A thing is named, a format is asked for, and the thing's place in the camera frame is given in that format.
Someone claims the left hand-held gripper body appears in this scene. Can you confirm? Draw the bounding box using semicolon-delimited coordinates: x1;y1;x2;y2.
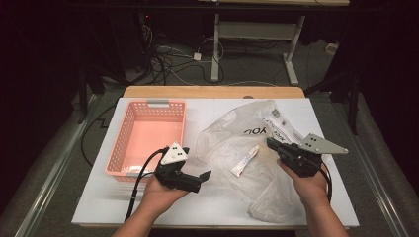
154;141;203;194

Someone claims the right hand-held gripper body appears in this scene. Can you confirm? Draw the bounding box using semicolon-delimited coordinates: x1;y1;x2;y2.
277;132;350;179

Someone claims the white squeeze tube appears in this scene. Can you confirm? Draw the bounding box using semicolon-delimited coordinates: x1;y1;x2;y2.
230;144;261;178

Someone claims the pink plastic basket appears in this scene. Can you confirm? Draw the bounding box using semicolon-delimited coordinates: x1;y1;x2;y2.
104;99;188;184

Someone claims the clear plastic bag yellow smiley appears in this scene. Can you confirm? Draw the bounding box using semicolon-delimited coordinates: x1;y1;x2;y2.
194;99;318;225

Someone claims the person's left hand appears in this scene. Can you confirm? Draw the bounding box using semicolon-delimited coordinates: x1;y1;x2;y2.
139;174;191;215

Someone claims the person's right hand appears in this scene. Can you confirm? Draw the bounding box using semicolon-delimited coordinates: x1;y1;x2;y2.
277;159;330;209

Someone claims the white board mat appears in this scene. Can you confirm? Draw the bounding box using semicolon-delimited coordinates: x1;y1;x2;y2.
71;97;360;228

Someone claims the wooden table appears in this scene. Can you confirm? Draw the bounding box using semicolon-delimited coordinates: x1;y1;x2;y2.
122;86;305;100

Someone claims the black metal stand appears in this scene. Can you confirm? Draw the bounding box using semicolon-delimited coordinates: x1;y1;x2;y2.
77;62;132;124
304;65;362;136

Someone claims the right hand-held gripper black cable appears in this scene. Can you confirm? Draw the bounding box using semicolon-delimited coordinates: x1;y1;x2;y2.
315;161;333;203

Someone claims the hand-held gripper black cable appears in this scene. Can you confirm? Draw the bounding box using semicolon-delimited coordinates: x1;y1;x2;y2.
124;146;170;222
315;161;333;203

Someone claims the left hand-held gripper black cable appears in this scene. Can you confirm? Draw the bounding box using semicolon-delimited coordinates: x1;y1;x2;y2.
124;146;170;222

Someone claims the metal floor rail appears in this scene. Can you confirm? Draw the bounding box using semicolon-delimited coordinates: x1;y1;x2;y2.
342;131;409;237
14;95;103;237

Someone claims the tangle of floor cables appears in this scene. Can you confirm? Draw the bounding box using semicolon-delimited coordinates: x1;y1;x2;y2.
141;24;225;87

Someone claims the black floor cable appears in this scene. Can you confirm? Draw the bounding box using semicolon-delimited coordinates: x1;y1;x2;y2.
80;105;117;167

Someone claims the white metal desk frame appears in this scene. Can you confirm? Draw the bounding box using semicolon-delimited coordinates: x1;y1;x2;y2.
210;13;305;87

